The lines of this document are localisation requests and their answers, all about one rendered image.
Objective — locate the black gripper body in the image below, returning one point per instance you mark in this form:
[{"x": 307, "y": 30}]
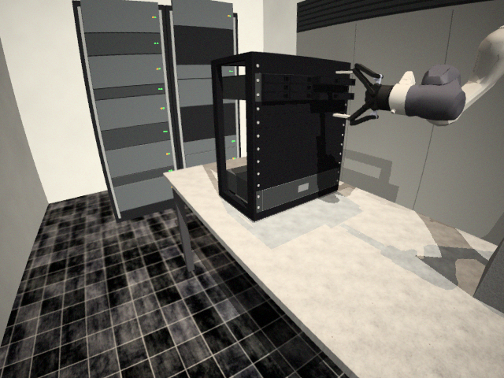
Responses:
[{"x": 382, "y": 99}]

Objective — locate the black server rack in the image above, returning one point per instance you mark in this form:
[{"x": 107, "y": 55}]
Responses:
[{"x": 294, "y": 148}]

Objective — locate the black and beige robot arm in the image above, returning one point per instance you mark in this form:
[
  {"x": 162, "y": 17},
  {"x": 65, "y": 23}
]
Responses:
[{"x": 439, "y": 98}]

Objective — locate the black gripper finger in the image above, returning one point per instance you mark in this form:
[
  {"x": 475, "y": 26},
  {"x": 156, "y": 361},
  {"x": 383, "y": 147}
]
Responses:
[
  {"x": 356, "y": 71},
  {"x": 358, "y": 113}
]

